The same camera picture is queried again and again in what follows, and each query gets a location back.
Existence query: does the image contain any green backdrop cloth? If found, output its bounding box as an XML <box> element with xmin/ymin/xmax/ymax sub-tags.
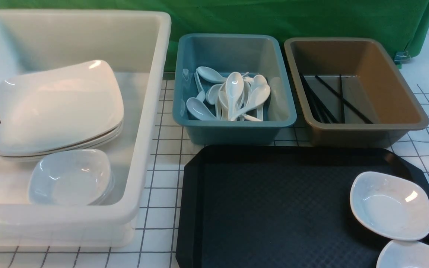
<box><xmin>0</xmin><ymin>0</ymin><xmax>429</xmax><ymax>71</ymax></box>

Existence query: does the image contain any black chopstick long diagonal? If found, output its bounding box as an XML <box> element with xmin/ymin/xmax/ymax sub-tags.
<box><xmin>315</xmin><ymin>74</ymin><xmax>373</xmax><ymax>124</ymax></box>

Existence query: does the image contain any large white square plate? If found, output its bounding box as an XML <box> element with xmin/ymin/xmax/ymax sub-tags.
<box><xmin>0</xmin><ymin>60</ymin><xmax>124</xmax><ymax>157</ymax></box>

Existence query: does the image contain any lower white plate in bin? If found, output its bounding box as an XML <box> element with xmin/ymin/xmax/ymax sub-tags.
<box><xmin>0</xmin><ymin>128</ymin><xmax>123</xmax><ymax>162</ymax></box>

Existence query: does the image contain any teal plastic bin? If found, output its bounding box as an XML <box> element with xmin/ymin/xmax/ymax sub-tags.
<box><xmin>172</xmin><ymin>33</ymin><xmax>297</xmax><ymax>145</ymax></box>

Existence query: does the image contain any white spoon centre left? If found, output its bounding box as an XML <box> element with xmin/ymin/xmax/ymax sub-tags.
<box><xmin>186</xmin><ymin>97</ymin><xmax>218</xmax><ymax>121</ymax></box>

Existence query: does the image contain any white spoon right long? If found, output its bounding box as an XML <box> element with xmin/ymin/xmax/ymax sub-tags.
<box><xmin>228</xmin><ymin>84</ymin><xmax>271</xmax><ymax>121</ymax></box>

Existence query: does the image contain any white small bowl in bin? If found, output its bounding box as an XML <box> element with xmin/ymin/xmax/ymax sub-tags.
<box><xmin>27</xmin><ymin>149</ymin><xmax>115</xmax><ymax>206</ymax></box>

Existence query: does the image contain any black serving tray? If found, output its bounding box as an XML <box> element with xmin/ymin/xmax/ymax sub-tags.
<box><xmin>175</xmin><ymin>145</ymin><xmax>429</xmax><ymax>268</ymax></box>

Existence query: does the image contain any white spoon left edge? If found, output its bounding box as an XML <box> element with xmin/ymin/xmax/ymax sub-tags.
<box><xmin>194</xmin><ymin>71</ymin><xmax>206</xmax><ymax>102</ymax></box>

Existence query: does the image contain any white small bowl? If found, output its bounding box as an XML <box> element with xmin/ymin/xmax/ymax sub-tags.
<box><xmin>27</xmin><ymin>149</ymin><xmax>115</xmax><ymax>206</ymax></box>
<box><xmin>376</xmin><ymin>240</ymin><xmax>429</xmax><ymax>268</ymax></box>
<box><xmin>349</xmin><ymin>171</ymin><xmax>429</xmax><ymax>241</ymax></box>

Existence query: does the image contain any brown plastic bin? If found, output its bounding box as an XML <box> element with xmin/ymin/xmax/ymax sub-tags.
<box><xmin>284</xmin><ymin>37</ymin><xmax>429</xmax><ymax>148</ymax></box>

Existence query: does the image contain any metal binder clip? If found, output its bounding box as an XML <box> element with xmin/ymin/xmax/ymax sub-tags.
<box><xmin>393</xmin><ymin>51</ymin><xmax>411</xmax><ymax>65</ymax></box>

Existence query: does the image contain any white spoon top of pile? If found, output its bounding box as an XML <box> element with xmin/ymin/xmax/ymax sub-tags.
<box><xmin>196</xmin><ymin>66</ymin><xmax>227</xmax><ymax>84</ymax></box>

